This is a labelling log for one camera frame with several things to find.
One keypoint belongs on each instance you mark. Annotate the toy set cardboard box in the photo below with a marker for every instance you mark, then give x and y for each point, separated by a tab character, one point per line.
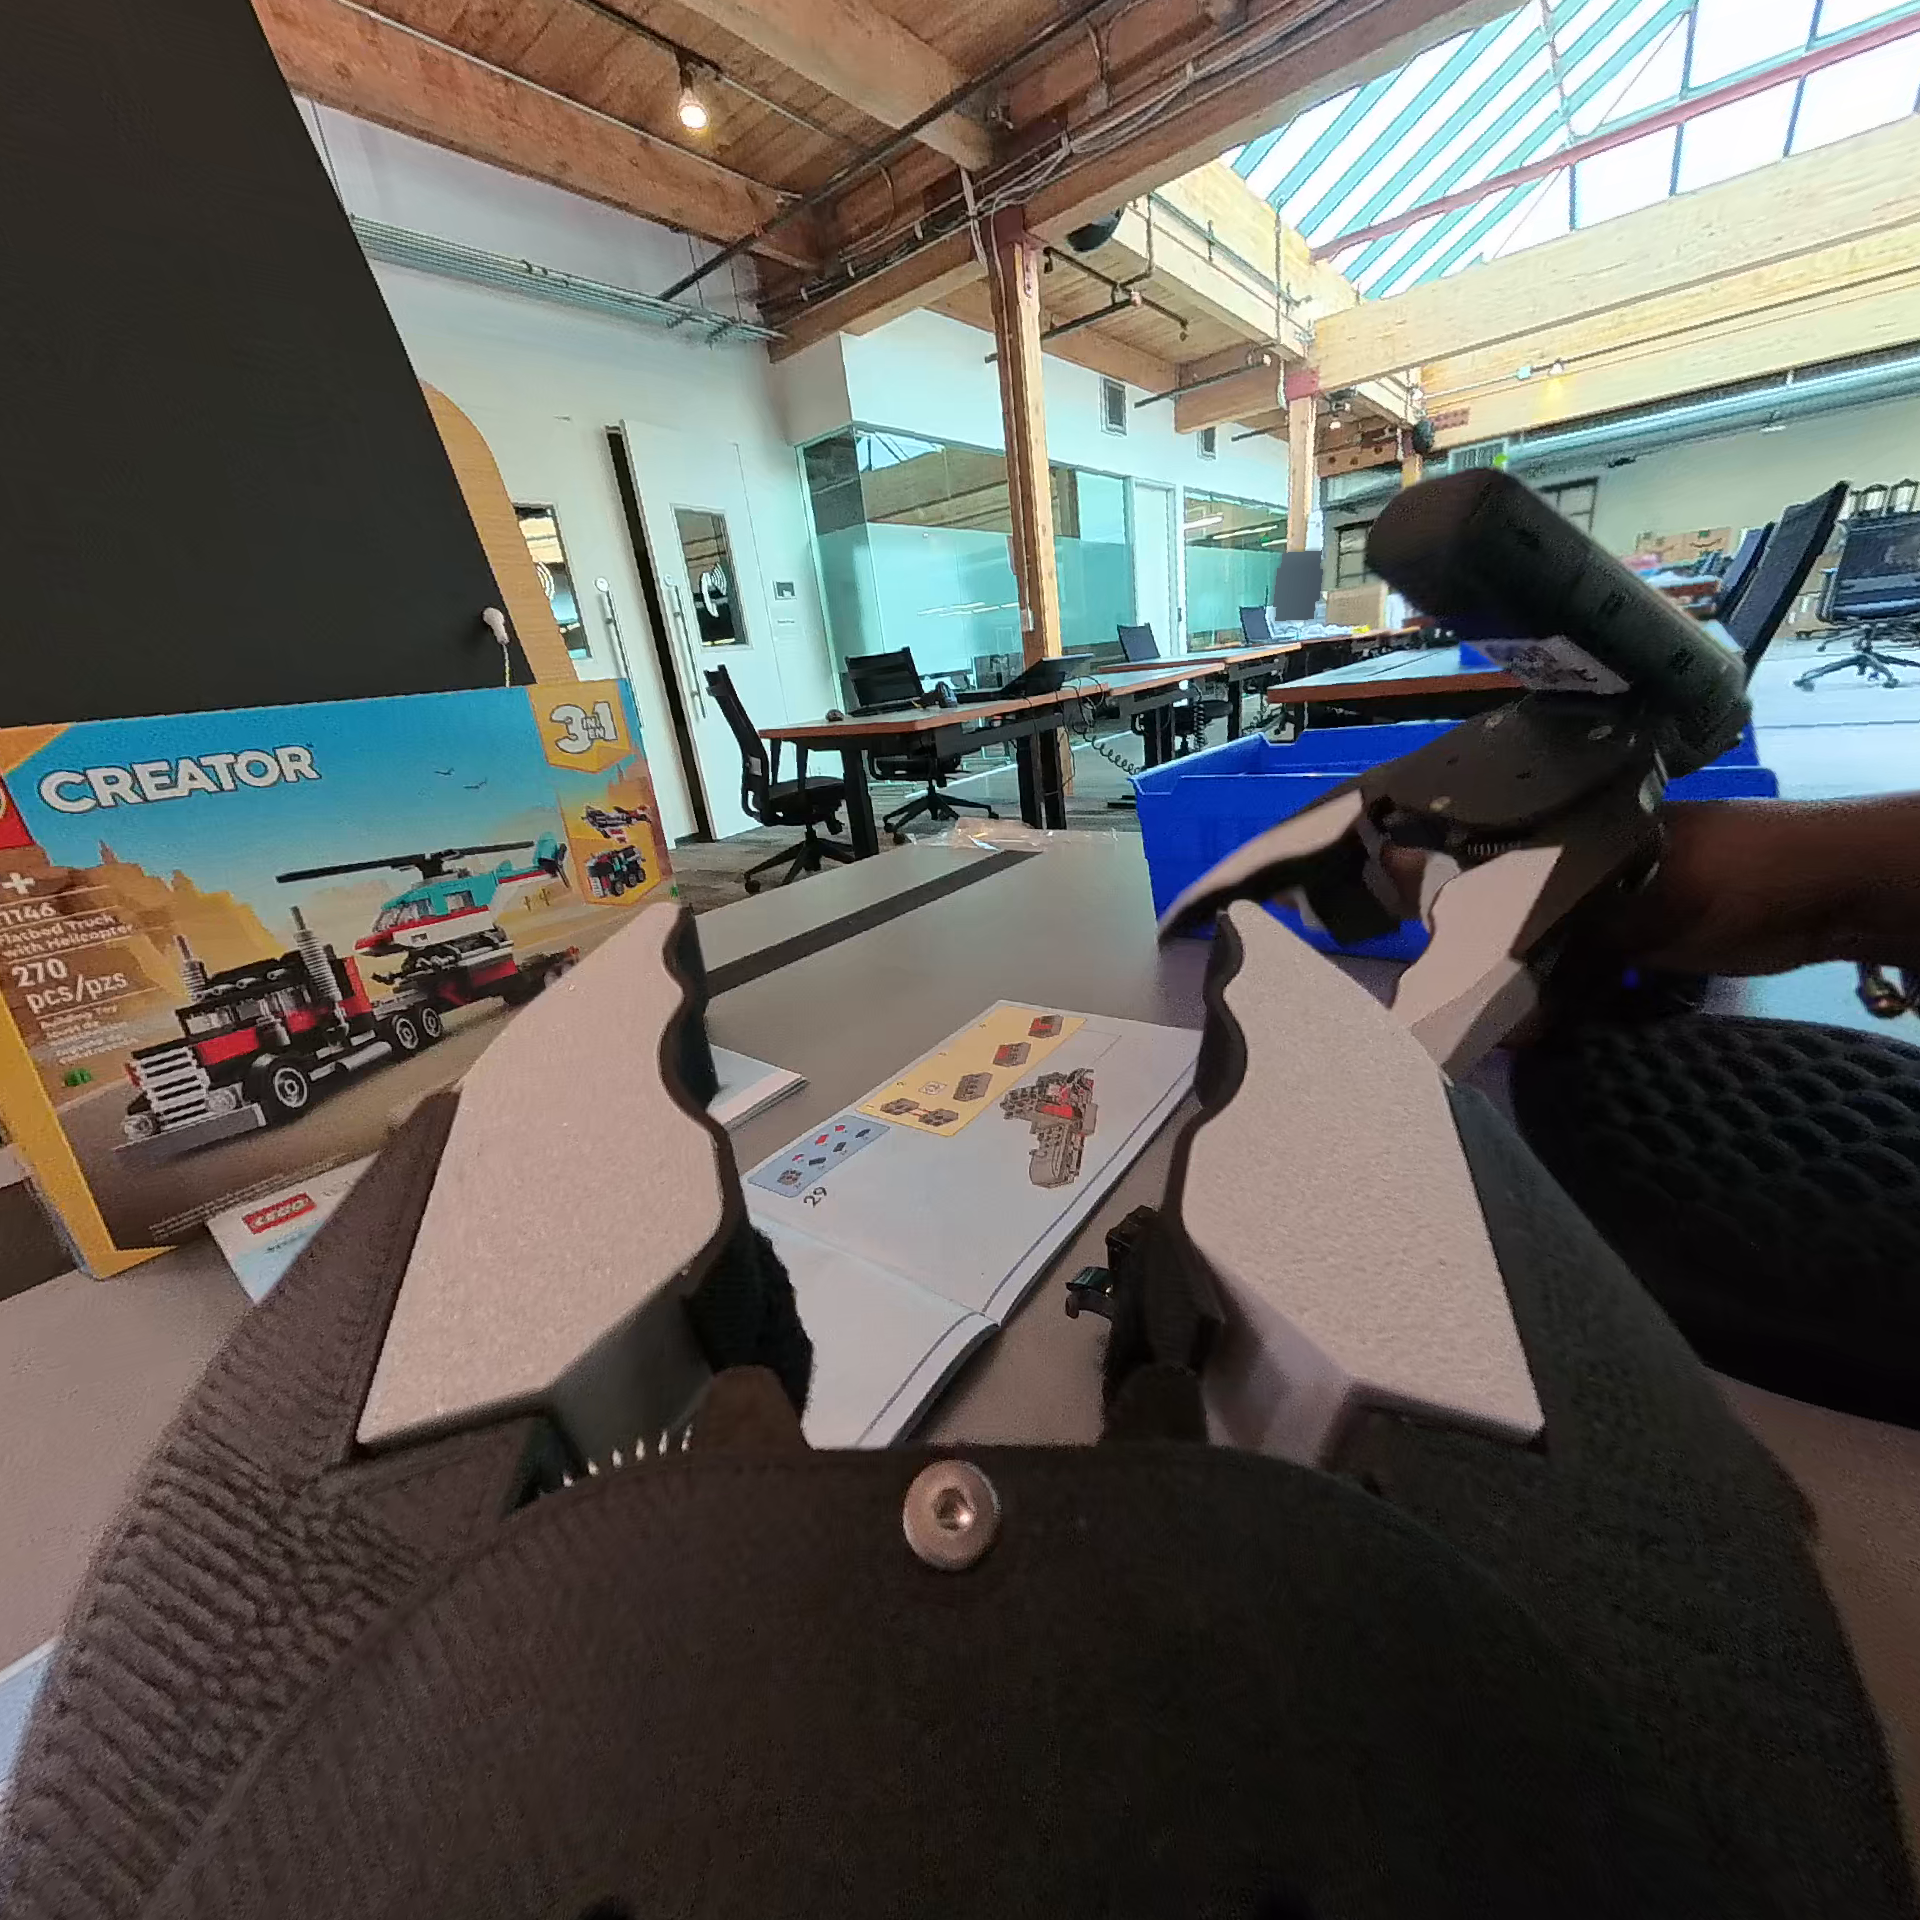
225	901

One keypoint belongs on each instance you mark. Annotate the black laptop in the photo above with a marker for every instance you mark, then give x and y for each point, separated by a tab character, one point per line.
1050	676

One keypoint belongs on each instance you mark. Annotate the black office chair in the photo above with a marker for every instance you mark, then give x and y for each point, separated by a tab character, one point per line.
885	682
751	765

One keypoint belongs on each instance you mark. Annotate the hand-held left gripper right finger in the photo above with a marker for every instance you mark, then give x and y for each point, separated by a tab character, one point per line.
1335	1200

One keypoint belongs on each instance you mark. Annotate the ceiling spot lamp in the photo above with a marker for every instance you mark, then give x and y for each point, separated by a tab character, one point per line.
691	109

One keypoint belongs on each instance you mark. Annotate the wooden top office desk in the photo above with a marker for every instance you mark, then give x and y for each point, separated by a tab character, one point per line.
1382	682
931	722

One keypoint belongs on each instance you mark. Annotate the white door with window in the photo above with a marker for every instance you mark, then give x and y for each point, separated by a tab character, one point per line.
721	720

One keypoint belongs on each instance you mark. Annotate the clear plastic bag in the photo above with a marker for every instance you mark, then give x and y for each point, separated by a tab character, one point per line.
975	833

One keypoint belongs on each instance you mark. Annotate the open instruction booklet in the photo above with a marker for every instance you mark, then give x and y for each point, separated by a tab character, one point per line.
931	1244

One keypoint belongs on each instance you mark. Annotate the person's right forearm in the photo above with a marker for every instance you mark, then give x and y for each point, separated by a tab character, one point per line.
1800	885

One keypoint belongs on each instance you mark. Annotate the grey desk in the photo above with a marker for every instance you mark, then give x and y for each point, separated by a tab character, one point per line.
901	932

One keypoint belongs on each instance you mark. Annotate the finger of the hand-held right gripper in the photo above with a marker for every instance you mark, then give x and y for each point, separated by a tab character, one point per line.
1289	855
1483	960

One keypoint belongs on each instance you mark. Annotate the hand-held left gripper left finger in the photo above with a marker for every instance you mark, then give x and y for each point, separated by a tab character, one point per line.
557	1200

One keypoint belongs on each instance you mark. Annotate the row of black office chairs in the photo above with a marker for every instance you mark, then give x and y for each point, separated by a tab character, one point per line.
1875	578

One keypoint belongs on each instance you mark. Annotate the closed instruction booklet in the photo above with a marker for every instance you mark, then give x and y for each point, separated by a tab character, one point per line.
285	1214

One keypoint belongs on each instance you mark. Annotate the toy brick truck model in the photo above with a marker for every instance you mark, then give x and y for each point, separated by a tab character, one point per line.
1094	1290

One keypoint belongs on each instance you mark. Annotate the black textured wrist pad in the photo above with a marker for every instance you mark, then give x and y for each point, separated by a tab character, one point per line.
1723	1200

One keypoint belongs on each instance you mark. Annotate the black dome camera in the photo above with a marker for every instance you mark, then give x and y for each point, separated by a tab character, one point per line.
1096	234

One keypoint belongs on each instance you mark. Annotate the blue plastic bin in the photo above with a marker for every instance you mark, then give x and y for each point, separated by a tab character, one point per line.
1231	810

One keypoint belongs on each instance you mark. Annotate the wooden pillar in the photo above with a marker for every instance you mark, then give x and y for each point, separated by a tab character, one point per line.
1026	450

